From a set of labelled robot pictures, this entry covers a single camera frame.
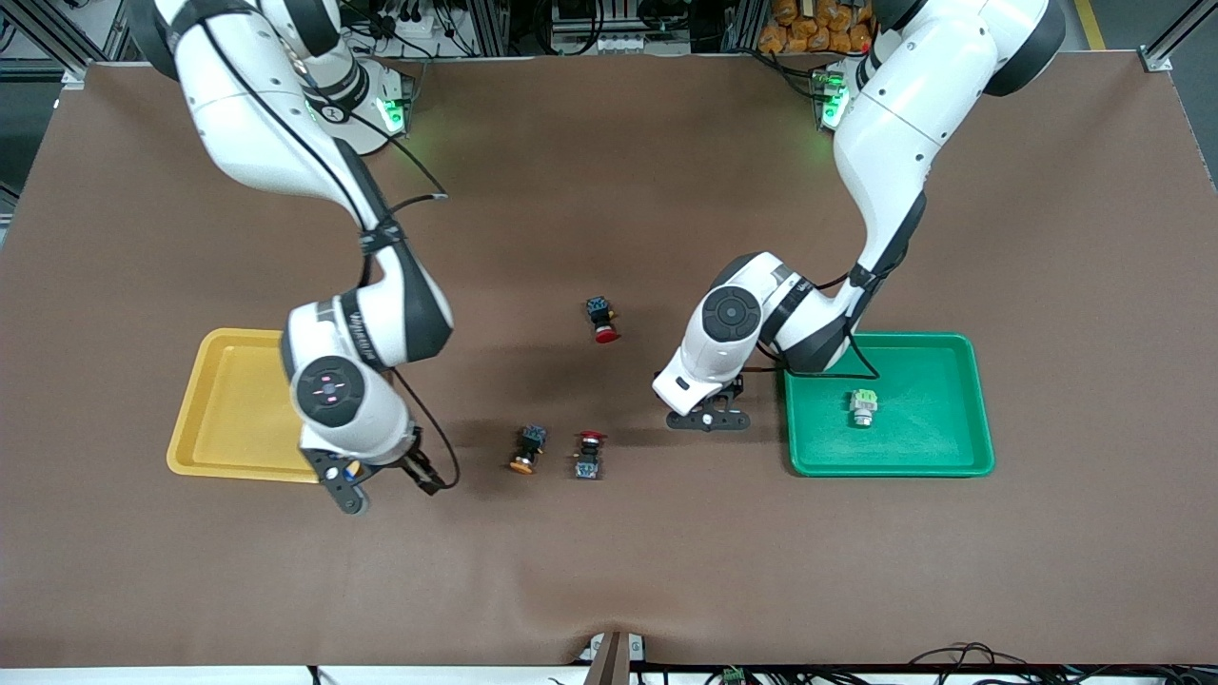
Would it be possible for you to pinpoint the aluminium frame post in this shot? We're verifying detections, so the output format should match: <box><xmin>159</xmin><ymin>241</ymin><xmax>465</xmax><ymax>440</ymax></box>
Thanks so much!
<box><xmin>0</xmin><ymin>0</ymin><xmax>96</xmax><ymax>88</ymax></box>
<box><xmin>1137</xmin><ymin>0</ymin><xmax>1218</xmax><ymax>73</ymax></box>

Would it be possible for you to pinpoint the metal clamp bracket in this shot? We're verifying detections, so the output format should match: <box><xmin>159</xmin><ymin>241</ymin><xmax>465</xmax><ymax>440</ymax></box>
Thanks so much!
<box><xmin>582</xmin><ymin>631</ymin><xmax>648</xmax><ymax>685</ymax></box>

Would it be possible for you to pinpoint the green plastic tray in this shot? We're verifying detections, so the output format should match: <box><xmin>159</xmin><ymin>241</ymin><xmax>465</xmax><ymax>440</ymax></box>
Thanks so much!
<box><xmin>781</xmin><ymin>331</ymin><xmax>996</xmax><ymax>478</ymax></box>

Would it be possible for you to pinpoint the yellow plastic tray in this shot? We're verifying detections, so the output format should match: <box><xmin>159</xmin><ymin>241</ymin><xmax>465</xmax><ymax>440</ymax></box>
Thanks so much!
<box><xmin>167</xmin><ymin>328</ymin><xmax>329</xmax><ymax>485</ymax></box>

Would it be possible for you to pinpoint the brown table mat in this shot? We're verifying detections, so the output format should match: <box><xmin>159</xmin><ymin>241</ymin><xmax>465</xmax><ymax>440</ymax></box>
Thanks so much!
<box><xmin>0</xmin><ymin>52</ymin><xmax>1218</xmax><ymax>669</ymax></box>

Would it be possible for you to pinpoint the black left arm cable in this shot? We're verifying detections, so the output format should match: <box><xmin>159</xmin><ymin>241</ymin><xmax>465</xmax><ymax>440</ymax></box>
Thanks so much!
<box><xmin>742</xmin><ymin>266</ymin><xmax>884</xmax><ymax>382</ymax></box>

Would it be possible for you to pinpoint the yellow mushroom push button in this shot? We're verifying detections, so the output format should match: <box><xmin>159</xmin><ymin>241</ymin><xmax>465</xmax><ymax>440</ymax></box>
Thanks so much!
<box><xmin>509</xmin><ymin>424</ymin><xmax>549</xmax><ymax>475</ymax></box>

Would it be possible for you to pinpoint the white power strip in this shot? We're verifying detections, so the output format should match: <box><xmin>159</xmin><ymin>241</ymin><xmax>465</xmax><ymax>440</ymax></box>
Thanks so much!
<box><xmin>552</xmin><ymin>31</ymin><xmax>693</xmax><ymax>55</ymax></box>

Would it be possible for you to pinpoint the pile of orange parts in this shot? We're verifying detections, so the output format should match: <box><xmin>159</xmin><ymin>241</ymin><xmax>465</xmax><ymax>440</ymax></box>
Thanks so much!
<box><xmin>758</xmin><ymin>0</ymin><xmax>881</xmax><ymax>55</ymax></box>

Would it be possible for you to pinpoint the black cable bundle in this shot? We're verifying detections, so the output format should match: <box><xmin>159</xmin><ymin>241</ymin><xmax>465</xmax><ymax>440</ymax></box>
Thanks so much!
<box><xmin>909</xmin><ymin>642</ymin><xmax>1218</xmax><ymax>685</ymax></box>

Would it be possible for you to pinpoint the aluminium equipment rack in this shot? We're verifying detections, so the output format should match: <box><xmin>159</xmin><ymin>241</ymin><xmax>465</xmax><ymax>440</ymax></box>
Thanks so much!
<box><xmin>419</xmin><ymin>0</ymin><xmax>762</xmax><ymax>58</ymax></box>

